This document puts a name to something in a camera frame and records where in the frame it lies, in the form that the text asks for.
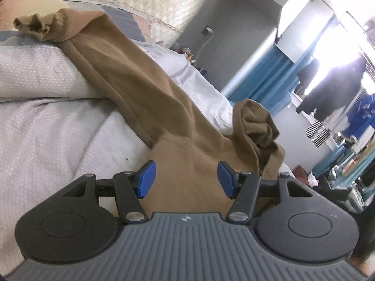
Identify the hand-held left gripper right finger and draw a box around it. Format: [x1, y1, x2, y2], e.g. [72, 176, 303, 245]
[217, 160, 312, 222]

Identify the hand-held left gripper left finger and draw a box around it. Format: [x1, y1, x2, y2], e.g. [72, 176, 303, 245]
[63, 160, 157, 223]

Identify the brown hoodie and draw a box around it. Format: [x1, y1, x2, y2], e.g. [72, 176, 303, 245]
[13, 9, 286, 214]

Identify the white duvet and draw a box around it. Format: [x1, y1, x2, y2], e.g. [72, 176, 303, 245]
[129, 38, 235, 137]

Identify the black and white striped cloth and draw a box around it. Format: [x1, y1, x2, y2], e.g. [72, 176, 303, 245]
[305, 120, 331, 148]

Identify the blue curtain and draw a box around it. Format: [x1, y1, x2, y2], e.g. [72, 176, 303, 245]
[221, 45, 302, 126]

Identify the black hanging garment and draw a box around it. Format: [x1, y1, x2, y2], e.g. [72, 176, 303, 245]
[296, 59, 367, 123]

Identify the cluster of small bedside things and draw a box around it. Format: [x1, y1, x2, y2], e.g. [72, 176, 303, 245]
[171, 42, 207, 74]

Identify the blue garment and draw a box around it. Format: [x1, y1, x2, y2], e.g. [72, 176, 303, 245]
[341, 94, 375, 141]

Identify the pink and grey patterned pillow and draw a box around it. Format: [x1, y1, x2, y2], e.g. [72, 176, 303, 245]
[0, 0, 153, 46]

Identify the white charger cable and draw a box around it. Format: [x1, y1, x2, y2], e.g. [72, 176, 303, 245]
[195, 32, 212, 62]

